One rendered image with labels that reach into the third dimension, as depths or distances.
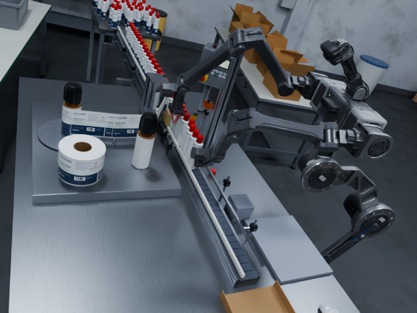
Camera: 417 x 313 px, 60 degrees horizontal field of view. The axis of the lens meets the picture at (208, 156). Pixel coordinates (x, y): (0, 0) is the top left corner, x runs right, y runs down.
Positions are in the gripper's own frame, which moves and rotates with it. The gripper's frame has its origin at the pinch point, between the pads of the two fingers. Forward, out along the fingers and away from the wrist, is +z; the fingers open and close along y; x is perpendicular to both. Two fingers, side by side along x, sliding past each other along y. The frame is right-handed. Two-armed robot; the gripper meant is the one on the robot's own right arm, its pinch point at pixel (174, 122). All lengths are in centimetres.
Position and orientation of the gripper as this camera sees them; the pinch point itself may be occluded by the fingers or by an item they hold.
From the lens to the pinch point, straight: 194.5
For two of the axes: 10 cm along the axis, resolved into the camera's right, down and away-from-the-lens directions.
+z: -2.2, 8.2, 5.3
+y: 3.3, 5.7, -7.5
